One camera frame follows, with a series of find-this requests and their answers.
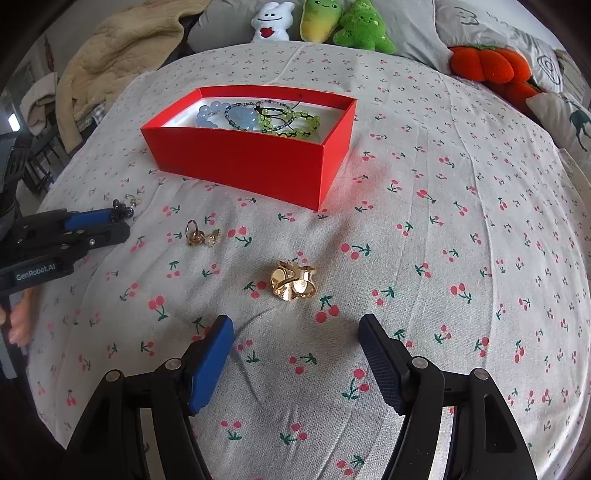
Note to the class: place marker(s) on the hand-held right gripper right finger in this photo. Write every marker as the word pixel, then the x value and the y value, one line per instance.
pixel 381 355

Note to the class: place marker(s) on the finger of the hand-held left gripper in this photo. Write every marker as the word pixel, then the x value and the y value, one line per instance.
pixel 92 218
pixel 104 235

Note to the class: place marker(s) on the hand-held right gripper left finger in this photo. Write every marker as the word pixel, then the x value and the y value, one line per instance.
pixel 213 350

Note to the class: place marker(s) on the dark beaded earring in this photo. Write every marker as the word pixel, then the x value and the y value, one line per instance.
pixel 123 208

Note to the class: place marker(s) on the gold earring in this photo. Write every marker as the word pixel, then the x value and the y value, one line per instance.
pixel 199 234

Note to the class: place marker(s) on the red jewelry box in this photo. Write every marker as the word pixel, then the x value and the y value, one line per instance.
pixel 249 145

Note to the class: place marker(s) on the person's left hand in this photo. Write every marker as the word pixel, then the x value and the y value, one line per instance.
pixel 18 318

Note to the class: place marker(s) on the cherry print bed sheet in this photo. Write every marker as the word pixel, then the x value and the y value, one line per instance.
pixel 323 258

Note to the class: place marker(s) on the beige quilted blanket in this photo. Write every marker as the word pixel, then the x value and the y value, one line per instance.
pixel 115 60

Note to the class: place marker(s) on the white plush toy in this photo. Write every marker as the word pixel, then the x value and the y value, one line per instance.
pixel 271 21

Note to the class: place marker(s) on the white deer print pillow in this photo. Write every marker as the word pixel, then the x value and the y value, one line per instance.
pixel 565 120

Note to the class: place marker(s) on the yellow green plush toy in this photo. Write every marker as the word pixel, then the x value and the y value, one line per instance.
pixel 320 19

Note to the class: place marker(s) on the orange carrot plush toy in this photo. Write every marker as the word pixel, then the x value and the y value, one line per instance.
pixel 496 69

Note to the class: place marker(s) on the green tree plush toy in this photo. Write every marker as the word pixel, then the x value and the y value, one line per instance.
pixel 364 25

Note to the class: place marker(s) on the grey printed pillow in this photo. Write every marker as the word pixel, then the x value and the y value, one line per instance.
pixel 503 32

